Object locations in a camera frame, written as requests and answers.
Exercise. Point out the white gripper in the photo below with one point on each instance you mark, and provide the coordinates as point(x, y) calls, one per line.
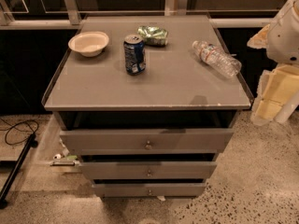
point(284, 41)

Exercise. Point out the grey top drawer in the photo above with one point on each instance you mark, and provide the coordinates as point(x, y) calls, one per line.
point(146, 141)

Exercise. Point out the grey drawer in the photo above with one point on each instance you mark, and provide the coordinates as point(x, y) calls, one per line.
point(148, 169)
point(146, 141)
point(149, 190)

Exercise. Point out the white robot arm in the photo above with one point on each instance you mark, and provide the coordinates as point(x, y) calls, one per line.
point(283, 35)

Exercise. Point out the grey drawer cabinet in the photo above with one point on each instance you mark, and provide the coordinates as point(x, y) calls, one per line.
point(175, 91)

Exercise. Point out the grey middle drawer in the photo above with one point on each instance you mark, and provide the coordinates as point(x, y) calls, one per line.
point(148, 169)

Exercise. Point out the grey bottom drawer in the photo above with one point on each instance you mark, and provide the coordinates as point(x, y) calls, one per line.
point(149, 190)

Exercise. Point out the clear plastic water bottle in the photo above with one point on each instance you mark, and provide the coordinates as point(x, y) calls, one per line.
point(224, 63)

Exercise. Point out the metal window railing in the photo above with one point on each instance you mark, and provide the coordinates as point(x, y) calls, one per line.
point(57, 14)

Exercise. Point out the green crumpled chip bag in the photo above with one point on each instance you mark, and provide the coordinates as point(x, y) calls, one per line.
point(153, 36)

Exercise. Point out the blue soda can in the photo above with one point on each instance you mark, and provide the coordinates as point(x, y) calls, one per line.
point(134, 52)

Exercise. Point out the white paper bowl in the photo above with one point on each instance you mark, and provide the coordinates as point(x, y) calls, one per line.
point(89, 44)

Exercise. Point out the small debris beside cabinet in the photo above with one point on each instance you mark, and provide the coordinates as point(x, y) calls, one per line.
point(64, 157)

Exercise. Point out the black floor stand bar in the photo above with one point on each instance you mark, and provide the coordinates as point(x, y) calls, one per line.
point(16, 166)

